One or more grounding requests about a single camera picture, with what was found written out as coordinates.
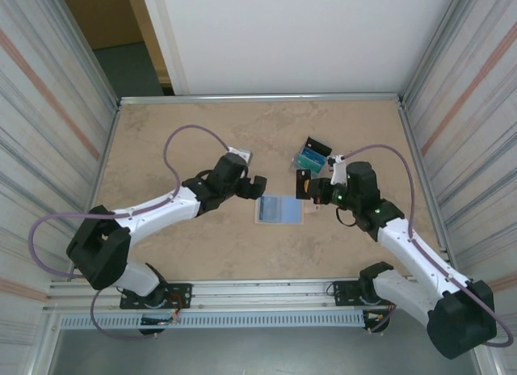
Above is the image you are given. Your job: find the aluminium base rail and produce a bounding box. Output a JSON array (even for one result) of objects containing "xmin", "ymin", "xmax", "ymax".
[{"xmin": 47, "ymin": 276, "xmax": 484, "ymax": 311}]

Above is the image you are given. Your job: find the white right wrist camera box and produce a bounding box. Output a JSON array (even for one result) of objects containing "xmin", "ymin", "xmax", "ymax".
[{"xmin": 326, "ymin": 154, "xmax": 347, "ymax": 186}]

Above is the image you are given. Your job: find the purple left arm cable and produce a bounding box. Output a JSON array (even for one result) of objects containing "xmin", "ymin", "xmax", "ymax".
[{"xmin": 28, "ymin": 124, "xmax": 233, "ymax": 343}]

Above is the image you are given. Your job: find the beige card holder wallet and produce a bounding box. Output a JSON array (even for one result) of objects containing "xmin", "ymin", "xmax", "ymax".
[{"xmin": 254, "ymin": 195, "xmax": 324, "ymax": 225}]

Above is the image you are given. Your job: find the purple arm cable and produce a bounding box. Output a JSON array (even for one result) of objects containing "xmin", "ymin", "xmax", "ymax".
[
  {"xmin": 341, "ymin": 144, "xmax": 511, "ymax": 348},
  {"xmin": 28, "ymin": 124, "xmax": 233, "ymax": 343}
]

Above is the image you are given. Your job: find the black credit card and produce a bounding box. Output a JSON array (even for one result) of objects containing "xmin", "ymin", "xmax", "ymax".
[{"xmin": 305, "ymin": 136, "xmax": 333, "ymax": 157}]

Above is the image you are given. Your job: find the brown wooden door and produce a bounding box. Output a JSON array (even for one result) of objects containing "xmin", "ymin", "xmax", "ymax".
[{"xmin": 58, "ymin": 0, "xmax": 145, "ymax": 51}]

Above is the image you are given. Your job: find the teal credit card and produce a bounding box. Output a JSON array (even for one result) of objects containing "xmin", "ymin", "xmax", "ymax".
[{"xmin": 291, "ymin": 154, "xmax": 324, "ymax": 176}]

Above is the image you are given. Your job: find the aluminium table end rail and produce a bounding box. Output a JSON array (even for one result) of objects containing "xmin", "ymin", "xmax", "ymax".
[{"xmin": 119, "ymin": 92, "xmax": 405, "ymax": 106}]

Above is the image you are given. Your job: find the aluminium table side rail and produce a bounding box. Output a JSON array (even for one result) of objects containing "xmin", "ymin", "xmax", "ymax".
[{"xmin": 397, "ymin": 99, "xmax": 460, "ymax": 276}]

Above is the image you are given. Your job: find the clear acrylic card stand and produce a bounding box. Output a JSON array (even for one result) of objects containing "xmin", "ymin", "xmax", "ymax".
[{"xmin": 288, "ymin": 135, "xmax": 334, "ymax": 179}]

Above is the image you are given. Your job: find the grey slotted cable duct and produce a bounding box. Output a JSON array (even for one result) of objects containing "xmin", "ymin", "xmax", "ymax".
[{"xmin": 59, "ymin": 313, "xmax": 367, "ymax": 331}]

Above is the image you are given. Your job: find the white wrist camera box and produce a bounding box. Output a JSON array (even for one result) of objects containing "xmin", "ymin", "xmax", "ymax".
[
  {"xmin": 225, "ymin": 146, "xmax": 254, "ymax": 166},
  {"xmin": 326, "ymin": 154, "xmax": 347, "ymax": 186}
]

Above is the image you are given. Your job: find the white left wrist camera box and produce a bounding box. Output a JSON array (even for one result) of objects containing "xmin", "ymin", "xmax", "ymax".
[{"xmin": 225, "ymin": 146, "xmax": 254, "ymax": 166}]

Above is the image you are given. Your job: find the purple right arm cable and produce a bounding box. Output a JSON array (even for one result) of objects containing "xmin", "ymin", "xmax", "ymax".
[{"xmin": 341, "ymin": 144, "xmax": 511, "ymax": 348}]

